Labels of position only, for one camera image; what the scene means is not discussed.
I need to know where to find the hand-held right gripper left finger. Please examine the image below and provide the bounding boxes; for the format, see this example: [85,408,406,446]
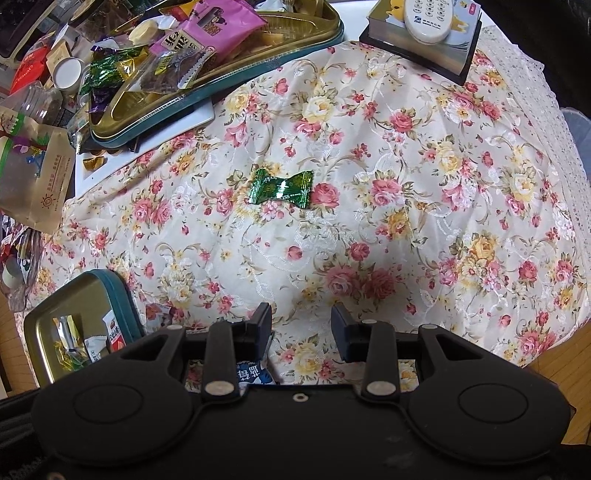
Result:
[108,302,274,400]

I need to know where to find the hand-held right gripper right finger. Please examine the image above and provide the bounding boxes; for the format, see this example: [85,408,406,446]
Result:
[331,302,502,400]

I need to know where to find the green candy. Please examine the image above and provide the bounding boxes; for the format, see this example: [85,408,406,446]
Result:
[247,167,315,209]

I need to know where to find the teal tin box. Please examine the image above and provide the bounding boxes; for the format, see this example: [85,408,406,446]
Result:
[22,269,147,387]

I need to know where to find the blue white snack packet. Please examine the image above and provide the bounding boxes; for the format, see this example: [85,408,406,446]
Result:
[235,359,279,387]

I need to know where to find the floral tablecloth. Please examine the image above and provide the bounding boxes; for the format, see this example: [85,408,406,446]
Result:
[14,25,591,386]

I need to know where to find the white red snack packet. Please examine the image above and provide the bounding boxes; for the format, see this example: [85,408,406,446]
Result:
[84,309,129,364]

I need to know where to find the white board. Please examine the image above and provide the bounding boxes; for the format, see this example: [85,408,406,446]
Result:
[75,98,216,200]

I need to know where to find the dark clear-window snack packet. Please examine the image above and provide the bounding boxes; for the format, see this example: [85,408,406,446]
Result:
[140,47,219,94]

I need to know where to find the kraft paper bag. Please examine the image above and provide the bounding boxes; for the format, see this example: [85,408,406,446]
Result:
[0,107,78,234]

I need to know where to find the black notepad base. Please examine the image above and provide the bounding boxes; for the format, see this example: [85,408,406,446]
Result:
[358,25,482,87]

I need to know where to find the gold tin tray teal rim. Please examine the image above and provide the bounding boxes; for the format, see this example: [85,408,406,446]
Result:
[89,0,345,149]

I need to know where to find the green foil candies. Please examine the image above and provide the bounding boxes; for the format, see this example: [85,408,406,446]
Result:
[81,45,149,95]

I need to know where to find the clear plastic bin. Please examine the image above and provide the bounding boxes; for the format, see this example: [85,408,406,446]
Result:
[560,107,591,178]

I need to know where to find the pink snack packet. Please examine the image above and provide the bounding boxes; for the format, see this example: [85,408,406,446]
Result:
[148,0,269,62]

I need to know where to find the white lace tablecloth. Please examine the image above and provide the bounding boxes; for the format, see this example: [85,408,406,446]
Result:
[480,25,591,241]

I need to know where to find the tissue box with cartoon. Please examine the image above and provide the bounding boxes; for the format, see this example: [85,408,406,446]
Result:
[366,0,484,78]

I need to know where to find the cream round candy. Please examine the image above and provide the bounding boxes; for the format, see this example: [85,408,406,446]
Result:
[127,18,163,45]

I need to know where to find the clear plastic bottle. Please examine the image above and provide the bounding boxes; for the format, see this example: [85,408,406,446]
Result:
[8,82,64,126]

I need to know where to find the white round jar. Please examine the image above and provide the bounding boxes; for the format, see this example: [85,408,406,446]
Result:
[51,56,85,92]

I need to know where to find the white remote control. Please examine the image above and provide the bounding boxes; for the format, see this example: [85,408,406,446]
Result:
[403,0,457,45]

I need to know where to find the red plastic bag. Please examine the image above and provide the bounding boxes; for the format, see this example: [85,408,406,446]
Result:
[8,47,48,96]

